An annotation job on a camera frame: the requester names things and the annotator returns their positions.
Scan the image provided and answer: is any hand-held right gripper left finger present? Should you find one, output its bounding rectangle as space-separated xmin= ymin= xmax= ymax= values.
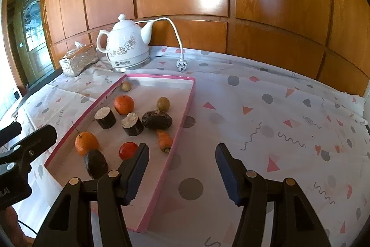
xmin=32 ymin=143 xmax=150 ymax=247

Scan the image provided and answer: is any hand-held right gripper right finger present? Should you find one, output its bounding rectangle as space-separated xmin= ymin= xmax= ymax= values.
xmin=216 ymin=143 xmax=331 ymax=247

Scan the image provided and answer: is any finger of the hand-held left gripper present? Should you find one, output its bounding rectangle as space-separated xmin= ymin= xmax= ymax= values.
xmin=0 ymin=124 xmax=58 ymax=176
xmin=0 ymin=122 xmax=24 ymax=147

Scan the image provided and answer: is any small orange carrot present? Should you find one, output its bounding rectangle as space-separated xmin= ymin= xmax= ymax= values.
xmin=157 ymin=130 xmax=174 ymax=153

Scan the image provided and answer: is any mandarin orange with twig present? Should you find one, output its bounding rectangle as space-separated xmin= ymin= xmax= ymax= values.
xmin=72 ymin=121 xmax=99 ymax=157

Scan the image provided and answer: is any dark brown fruit with calyx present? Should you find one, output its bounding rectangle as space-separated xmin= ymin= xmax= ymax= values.
xmin=142 ymin=109 xmax=173 ymax=130

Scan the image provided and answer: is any small yellowish round fruit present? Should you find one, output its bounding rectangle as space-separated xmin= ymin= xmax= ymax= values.
xmin=157 ymin=97 xmax=170 ymax=112

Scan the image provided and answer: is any pink shallow cardboard box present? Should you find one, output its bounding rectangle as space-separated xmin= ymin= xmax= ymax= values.
xmin=44 ymin=73 xmax=196 ymax=234

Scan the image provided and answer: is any person's left forearm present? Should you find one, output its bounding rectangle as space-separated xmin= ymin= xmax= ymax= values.
xmin=0 ymin=205 xmax=29 ymax=247

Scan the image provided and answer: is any red tomato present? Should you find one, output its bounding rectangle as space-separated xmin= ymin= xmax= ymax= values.
xmin=119 ymin=142 xmax=139 ymax=161

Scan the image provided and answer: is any dark sugarcane piece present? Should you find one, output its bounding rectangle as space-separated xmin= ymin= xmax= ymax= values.
xmin=94 ymin=106 xmax=117 ymax=129
xmin=121 ymin=112 xmax=144 ymax=137

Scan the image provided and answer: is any white patterned tablecloth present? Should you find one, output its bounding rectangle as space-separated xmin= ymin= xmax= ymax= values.
xmin=0 ymin=46 xmax=370 ymax=247

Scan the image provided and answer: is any silver glitter tissue box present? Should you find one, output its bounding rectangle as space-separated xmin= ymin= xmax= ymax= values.
xmin=59 ymin=41 xmax=99 ymax=77

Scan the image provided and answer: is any wooden door with glass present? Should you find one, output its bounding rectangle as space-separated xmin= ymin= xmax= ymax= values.
xmin=6 ymin=0 xmax=55 ymax=88

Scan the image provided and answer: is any white floral ceramic kettle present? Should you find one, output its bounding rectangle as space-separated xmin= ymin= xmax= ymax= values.
xmin=96 ymin=13 xmax=154 ymax=73

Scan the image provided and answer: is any thin black cable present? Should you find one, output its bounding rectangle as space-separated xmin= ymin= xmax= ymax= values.
xmin=17 ymin=219 xmax=39 ymax=236

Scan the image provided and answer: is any white power cord with plug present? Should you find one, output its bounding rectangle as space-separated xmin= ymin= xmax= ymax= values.
xmin=136 ymin=17 xmax=188 ymax=73

